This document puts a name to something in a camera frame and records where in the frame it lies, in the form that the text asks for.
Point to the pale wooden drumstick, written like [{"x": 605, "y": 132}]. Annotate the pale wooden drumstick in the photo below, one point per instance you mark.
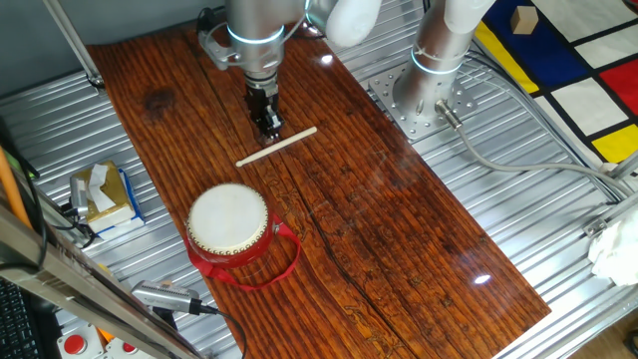
[{"x": 294, "y": 138}]

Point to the small metal corner bracket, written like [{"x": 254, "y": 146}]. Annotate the small metal corner bracket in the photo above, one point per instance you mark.
[{"x": 594, "y": 228}]

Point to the black keyboard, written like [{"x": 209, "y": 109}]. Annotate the black keyboard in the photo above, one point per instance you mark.
[{"x": 15, "y": 324}]

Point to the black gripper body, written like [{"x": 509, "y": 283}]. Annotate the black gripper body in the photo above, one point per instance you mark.
[{"x": 261, "y": 102}]

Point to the thin metal pole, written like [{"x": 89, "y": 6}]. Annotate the thin metal pole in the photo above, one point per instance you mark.
[{"x": 75, "y": 45}]

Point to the colourful Mondrian pattern cloth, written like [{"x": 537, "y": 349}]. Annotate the colourful Mondrian pattern cloth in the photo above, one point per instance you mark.
[{"x": 588, "y": 105}]

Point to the aluminium profile rail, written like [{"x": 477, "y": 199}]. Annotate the aluminium profile rail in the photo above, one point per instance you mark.
[{"x": 625, "y": 167}]

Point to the white crumpled cloth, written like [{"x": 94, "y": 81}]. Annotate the white crumpled cloth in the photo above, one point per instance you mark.
[{"x": 618, "y": 254}]

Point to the aluminium frame bar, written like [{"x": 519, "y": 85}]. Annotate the aluminium frame bar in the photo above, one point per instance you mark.
[{"x": 75, "y": 279}]

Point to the orange pole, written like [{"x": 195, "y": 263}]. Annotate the orange pole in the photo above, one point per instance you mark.
[{"x": 12, "y": 194}]

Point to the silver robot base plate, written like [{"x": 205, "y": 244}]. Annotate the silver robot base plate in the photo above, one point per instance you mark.
[{"x": 428, "y": 122}]

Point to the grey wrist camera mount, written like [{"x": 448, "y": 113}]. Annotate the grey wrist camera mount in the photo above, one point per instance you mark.
[{"x": 217, "y": 50}]

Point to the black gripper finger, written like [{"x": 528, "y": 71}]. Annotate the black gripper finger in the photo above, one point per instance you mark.
[
  {"x": 263, "y": 130},
  {"x": 276, "y": 124}
]

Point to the small wooden cube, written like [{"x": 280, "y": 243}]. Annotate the small wooden cube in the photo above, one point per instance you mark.
[{"x": 523, "y": 20}]

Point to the red drum white head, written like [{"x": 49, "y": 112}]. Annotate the red drum white head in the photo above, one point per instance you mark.
[{"x": 226, "y": 219}]

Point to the gold tissue box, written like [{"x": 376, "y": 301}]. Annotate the gold tissue box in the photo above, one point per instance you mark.
[{"x": 114, "y": 199}]

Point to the small silver camera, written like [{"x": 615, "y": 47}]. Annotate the small silver camera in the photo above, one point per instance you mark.
[{"x": 78, "y": 197}]

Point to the brown wooden board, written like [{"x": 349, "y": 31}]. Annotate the brown wooden board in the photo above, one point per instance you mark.
[{"x": 399, "y": 224}]

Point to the red emergency stop button box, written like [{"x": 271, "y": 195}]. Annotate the red emergency stop button box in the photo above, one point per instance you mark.
[
  {"x": 75, "y": 344},
  {"x": 127, "y": 349}
]

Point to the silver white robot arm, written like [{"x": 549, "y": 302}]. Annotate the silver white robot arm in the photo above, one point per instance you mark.
[{"x": 254, "y": 25}]

